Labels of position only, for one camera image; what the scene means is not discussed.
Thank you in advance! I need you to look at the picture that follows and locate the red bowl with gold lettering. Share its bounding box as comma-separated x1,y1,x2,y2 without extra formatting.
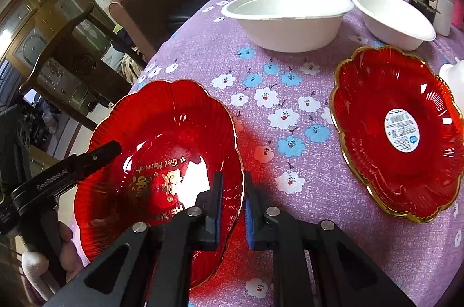
73,79,245,289

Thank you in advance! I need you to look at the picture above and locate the white paper cup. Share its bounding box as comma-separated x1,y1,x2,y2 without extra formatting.
439,60,464,104

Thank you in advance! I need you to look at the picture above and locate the wooden glass-panel door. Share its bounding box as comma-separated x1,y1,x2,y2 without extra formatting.
0,0,117,104

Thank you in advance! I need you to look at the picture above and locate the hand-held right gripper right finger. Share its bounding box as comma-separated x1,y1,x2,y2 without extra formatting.
244,172,417,307

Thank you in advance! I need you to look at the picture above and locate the dark wooden chair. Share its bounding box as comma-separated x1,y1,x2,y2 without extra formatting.
18,2,146,131

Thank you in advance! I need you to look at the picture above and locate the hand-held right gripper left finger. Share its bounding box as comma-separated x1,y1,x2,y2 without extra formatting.
43,172,224,307

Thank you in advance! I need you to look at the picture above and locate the white plastic jar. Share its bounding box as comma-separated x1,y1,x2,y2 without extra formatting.
420,0,455,36

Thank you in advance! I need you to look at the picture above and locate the person's left hand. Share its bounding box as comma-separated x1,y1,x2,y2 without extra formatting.
54,220,86,279

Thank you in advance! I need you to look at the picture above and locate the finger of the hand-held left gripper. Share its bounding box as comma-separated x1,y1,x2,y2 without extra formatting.
73,141,123,181

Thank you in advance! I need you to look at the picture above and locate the white paper bowl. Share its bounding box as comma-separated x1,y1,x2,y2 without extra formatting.
221,0,355,52
351,0,436,51

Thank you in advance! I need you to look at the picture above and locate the pink bottle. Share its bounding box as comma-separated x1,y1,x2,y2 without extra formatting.
444,0,464,29

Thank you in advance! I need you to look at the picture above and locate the black device with tan top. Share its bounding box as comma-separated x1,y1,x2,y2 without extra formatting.
409,0,441,23

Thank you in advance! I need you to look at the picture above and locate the red plate with white sticker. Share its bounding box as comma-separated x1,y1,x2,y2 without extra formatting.
329,46,464,223

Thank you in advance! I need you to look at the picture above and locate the brown armchair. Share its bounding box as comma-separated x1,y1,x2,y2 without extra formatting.
109,0,208,62

